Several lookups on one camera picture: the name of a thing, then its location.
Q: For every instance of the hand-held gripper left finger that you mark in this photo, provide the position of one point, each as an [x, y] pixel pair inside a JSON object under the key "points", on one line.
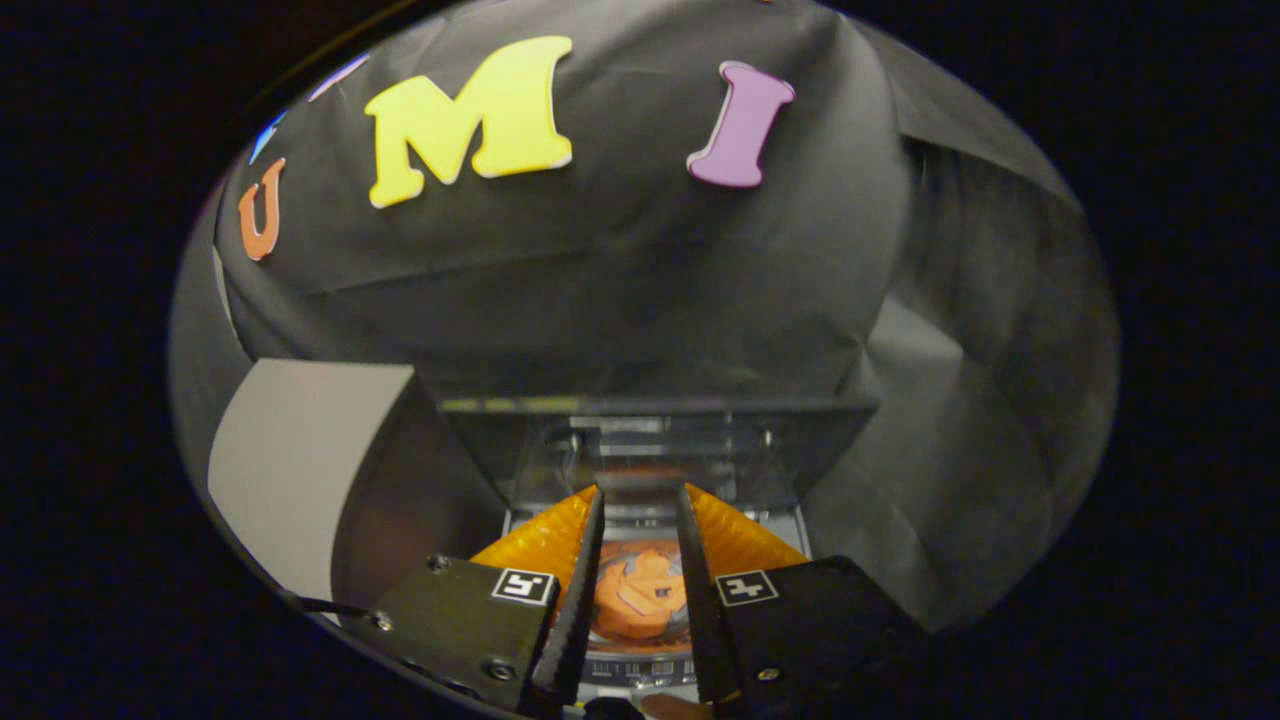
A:
{"points": [[460, 620]]}

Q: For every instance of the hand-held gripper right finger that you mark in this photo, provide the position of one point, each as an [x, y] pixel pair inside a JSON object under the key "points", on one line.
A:
{"points": [[820, 620]]}

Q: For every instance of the orange polo shirt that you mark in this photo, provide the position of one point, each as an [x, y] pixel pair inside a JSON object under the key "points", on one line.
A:
{"points": [[640, 595]]}

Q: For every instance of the grey washing machine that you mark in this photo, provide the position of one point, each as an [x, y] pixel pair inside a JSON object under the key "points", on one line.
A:
{"points": [[640, 665]]}

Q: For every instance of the dark washing machine lid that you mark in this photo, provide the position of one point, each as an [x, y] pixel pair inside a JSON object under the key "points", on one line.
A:
{"points": [[540, 450]]}

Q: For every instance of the silver grey cabinet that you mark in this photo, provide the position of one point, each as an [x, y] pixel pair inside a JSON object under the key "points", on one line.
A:
{"points": [[300, 450]]}

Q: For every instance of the black backdrop cloth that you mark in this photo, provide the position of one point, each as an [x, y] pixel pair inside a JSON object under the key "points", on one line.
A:
{"points": [[620, 270]]}

